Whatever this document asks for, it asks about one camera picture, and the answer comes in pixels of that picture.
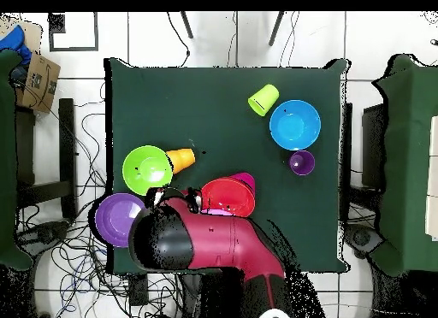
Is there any large green bowl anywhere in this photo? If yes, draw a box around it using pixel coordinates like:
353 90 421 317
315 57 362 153
121 144 174 197

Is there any small red-pink bowl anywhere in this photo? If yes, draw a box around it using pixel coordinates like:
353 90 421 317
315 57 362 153
229 172 257 193

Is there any purple cup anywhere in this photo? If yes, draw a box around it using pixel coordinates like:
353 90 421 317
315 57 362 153
288 150 317 176

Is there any black power strip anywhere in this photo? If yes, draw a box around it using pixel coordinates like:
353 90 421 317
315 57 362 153
127 274 150 307

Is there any dark green tablecloth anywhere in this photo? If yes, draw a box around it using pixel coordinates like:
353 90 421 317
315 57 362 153
104 56 352 275

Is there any black tripod leg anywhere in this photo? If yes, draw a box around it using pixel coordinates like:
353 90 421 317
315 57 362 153
180 11 194 39
268 11 285 47

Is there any large pink bowl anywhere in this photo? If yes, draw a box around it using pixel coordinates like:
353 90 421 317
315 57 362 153
200 208 238 217

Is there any large blue bowl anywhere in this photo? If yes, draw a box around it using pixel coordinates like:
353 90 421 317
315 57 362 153
269 99 322 151

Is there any black cabinet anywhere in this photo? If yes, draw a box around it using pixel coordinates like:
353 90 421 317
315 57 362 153
361 103 388 189

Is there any black frame stand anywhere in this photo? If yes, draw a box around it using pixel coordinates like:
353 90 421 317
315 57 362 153
15 97 78 219

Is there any neighbouring green covered table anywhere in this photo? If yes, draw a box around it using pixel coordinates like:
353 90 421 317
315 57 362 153
370 53 438 277
0 49 33 271

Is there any grey pedestal foot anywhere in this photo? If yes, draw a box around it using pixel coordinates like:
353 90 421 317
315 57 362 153
20 221 69 245
345 225 384 254

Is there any white box stack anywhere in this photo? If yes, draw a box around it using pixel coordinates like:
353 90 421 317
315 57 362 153
425 115 438 242

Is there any large orange-red bowl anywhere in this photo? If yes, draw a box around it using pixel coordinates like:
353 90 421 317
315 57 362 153
200 176 257 219

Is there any large purple bowl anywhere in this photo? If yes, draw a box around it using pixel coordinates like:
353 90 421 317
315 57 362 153
94 192 147 249

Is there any green cup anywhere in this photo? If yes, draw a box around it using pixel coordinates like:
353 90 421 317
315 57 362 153
247 84 281 118

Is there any orange cup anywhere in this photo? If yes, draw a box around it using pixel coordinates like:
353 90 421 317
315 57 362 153
165 147 197 175

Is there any cardboard box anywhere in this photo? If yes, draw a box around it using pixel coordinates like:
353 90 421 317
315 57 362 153
15 52 62 114

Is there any black floor cable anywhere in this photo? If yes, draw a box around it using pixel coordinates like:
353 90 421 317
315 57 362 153
166 11 191 68

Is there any blue cloth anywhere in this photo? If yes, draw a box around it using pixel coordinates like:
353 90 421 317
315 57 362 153
0 24 33 66

